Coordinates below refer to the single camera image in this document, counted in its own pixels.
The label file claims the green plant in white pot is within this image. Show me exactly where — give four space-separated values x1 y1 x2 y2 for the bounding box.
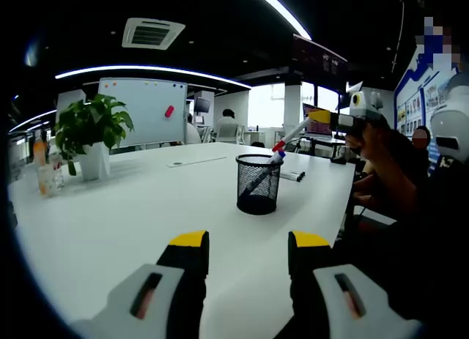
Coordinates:
53 93 135 182

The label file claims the white ceiling air conditioner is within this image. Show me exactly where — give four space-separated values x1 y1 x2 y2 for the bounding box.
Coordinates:
121 17 186 51

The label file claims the orange drink bottle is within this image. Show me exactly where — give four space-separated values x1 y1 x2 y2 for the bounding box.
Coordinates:
32 135 47 168

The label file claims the whiteboard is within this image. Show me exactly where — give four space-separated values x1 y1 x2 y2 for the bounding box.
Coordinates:
97 77 188 149

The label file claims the red-capped whiteboard marker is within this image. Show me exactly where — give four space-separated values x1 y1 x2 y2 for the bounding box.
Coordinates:
271 117 311 153

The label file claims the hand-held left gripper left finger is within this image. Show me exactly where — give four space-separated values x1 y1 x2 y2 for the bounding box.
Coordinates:
71 229 210 339

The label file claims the person's right hand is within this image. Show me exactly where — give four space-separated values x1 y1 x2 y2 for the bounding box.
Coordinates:
344 121 393 160

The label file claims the clear water bottle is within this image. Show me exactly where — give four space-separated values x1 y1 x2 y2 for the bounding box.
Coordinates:
50 152 65 189

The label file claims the blue white wall poster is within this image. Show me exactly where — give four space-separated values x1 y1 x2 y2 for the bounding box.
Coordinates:
394 48 459 138

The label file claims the white chest-worn device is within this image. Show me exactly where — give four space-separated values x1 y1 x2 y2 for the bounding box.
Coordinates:
428 73 469 164

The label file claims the black mesh pen holder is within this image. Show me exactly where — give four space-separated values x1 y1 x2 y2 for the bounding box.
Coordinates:
235 154 285 216

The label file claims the dark hanging display screen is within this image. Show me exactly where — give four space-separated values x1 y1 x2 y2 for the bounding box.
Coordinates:
292 33 349 83

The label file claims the row of coloured magnets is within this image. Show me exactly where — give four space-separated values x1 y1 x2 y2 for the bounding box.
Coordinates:
103 81 185 90

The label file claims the person's dark clothing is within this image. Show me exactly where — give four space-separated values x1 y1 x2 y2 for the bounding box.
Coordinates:
366 170 469 325

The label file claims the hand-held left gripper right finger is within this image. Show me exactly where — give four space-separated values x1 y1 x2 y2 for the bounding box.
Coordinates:
273 230 426 339

